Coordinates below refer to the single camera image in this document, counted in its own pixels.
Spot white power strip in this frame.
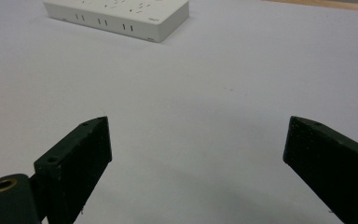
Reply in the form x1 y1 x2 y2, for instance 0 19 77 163
42 0 190 44

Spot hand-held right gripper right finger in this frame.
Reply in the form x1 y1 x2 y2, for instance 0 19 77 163
282 115 358 224

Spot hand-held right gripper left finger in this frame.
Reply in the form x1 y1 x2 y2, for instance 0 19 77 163
33 116 113 224

